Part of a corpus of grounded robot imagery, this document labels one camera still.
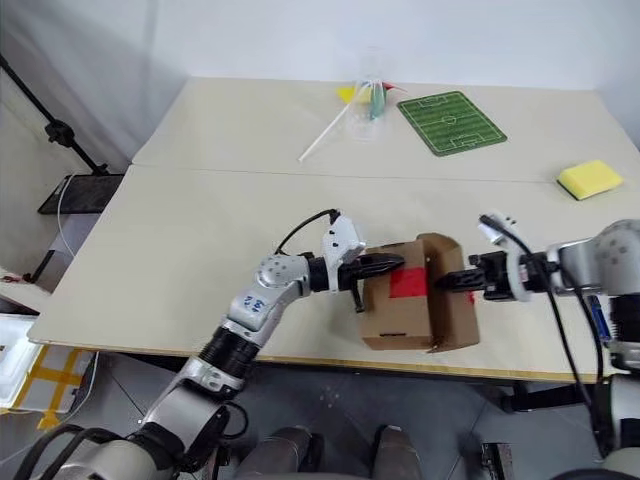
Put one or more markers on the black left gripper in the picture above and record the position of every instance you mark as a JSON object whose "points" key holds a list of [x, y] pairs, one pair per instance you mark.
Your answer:
{"points": [[350, 275]]}

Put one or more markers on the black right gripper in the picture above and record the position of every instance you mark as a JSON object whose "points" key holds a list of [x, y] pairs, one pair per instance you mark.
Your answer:
{"points": [[495, 277]]}

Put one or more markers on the brown cardboard box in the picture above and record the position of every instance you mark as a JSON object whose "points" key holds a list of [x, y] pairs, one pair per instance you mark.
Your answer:
{"points": [[395, 320]]}

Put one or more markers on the blue box cutter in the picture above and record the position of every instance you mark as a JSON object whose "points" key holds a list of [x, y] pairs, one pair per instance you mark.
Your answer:
{"points": [[598, 320]]}

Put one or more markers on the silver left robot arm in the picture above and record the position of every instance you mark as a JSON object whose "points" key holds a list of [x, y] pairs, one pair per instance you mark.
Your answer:
{"points": [[265, 300]]}

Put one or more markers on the red tape strip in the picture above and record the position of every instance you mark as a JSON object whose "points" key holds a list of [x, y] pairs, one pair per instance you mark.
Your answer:
{"points": [[407, 284]]}

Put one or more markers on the white foam box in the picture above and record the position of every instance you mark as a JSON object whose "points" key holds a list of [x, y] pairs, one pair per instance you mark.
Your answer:
{"points": [[15, 360]]}

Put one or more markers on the clear plastic cup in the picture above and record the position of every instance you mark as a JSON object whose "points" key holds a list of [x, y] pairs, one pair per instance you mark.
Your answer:
{"points": [[365, 127]]}

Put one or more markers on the black table leg base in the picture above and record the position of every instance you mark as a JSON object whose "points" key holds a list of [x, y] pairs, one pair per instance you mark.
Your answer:
{"points": [[545, 397]]}

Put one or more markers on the green soccer field mat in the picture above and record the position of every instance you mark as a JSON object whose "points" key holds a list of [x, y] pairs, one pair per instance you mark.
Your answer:
{"points": [[450, 122]]}

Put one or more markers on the yellow sponge with green base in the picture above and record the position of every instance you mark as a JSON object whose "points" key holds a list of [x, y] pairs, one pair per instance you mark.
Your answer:
{"points": [[590, 177]]}

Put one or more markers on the green paper flag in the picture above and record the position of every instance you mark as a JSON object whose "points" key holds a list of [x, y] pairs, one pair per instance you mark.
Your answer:
{"points": [[377, 102]]}

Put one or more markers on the white straw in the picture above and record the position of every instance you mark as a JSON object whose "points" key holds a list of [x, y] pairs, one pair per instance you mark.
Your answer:
{"points": [[346, 94]]}

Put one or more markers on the red paper flag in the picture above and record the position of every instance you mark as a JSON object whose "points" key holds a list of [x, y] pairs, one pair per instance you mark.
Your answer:
{"points": [[395, 89]]}

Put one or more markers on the dark rounded shape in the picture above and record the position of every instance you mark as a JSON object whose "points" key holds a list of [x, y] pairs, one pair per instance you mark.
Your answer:
{"points": [[397, 452], [277, 455]]}

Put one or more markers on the black stand leg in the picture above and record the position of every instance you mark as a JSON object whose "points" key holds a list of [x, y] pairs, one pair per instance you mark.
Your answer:
{"points": [[40, 265]]}

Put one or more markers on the black stand pole with clamp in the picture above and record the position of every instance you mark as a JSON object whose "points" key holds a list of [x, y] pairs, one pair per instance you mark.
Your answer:
{"points": [[57, 132]]}

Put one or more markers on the beige side table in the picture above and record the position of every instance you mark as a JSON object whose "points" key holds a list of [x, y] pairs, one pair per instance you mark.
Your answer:
{"points": [[20, 295]]}

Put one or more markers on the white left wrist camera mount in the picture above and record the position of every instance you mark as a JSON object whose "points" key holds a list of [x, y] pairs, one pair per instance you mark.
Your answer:
{"points": [[342, 240]]}

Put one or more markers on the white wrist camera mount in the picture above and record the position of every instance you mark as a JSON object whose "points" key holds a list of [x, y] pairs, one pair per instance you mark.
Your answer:
{"points": [[342, 240], [514, 287]]}

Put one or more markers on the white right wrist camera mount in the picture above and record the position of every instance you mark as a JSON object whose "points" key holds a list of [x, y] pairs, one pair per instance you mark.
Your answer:
{"points": [[514, 287]]}

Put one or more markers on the grey metal bracket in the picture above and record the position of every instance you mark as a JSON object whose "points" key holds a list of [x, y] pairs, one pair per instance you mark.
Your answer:
{"points": [[496, 462]]}

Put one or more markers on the black stand base plate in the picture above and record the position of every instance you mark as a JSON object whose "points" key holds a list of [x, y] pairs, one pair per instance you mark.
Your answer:
{"points": [[82, 194]]}

